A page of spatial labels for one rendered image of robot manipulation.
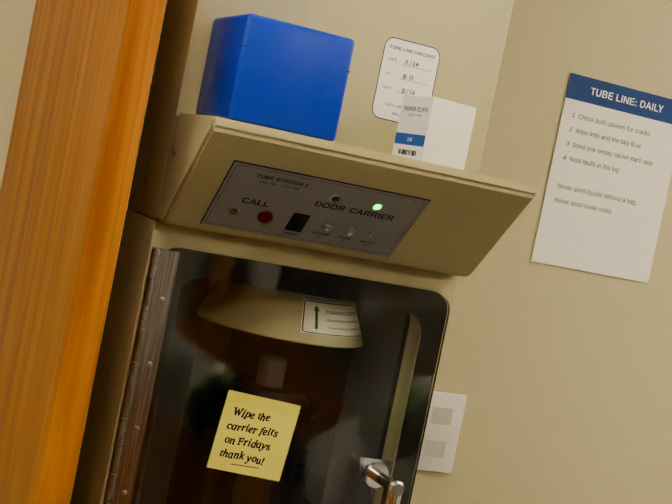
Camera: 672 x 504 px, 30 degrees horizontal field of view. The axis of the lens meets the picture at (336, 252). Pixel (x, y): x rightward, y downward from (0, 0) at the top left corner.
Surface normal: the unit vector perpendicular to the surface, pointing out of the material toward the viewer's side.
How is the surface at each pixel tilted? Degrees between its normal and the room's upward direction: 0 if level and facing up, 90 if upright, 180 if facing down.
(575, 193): 90
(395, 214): 135
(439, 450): 90
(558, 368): 90
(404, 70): 90
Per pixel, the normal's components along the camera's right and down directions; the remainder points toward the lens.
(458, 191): 0.13, 0.78
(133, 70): 0.39, 0.13
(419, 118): -0.84, -0.14
